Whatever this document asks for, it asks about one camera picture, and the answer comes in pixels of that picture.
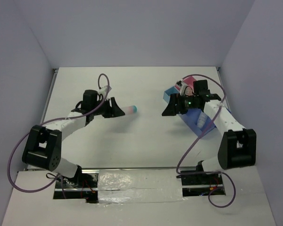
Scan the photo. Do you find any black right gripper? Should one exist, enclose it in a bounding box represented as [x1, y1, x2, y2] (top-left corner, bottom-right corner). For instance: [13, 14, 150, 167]
[162, 93, 200, 116]

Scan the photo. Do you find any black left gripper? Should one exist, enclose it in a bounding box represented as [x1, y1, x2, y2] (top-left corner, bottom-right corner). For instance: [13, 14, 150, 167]
[92, 97, 125, 118]

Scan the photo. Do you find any pink blue gradient bottle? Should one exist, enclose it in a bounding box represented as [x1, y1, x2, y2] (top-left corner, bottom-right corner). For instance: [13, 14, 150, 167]
[121, 105, 137, 115]

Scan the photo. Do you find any white tube blue print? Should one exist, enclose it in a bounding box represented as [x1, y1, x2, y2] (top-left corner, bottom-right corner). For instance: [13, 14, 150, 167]
[196, 112, 208, 129]

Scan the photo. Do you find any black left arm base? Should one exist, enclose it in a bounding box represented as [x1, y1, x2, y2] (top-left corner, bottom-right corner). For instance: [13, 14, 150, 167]
[53, 167, 99, 203]

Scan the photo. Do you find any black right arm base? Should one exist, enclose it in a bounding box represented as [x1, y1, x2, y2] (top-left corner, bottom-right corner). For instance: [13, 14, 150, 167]
[176, 166, 225, 197]

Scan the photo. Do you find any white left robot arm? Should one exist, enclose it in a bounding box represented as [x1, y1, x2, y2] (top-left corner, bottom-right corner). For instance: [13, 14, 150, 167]
[22, 89, 125, 188]

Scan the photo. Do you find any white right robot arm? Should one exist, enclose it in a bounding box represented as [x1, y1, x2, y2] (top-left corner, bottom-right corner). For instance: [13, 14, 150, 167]
[162, 80, 257, 184]

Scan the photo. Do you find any light blue organizer bin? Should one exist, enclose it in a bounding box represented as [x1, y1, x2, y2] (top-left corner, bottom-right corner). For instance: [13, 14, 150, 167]
[163, 86, 180, 104]

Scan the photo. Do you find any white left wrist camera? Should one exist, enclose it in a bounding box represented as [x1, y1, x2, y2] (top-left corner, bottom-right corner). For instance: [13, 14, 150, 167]
[98, 85, 111, 98]

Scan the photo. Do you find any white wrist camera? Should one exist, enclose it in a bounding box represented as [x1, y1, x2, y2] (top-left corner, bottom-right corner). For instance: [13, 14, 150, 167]
[98, 85, 111, 98]
[176, 80, 193, 96]

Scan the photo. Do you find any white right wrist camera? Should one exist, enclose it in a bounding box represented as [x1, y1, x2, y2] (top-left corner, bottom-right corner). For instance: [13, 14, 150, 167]
[176, 80, 193, 96]

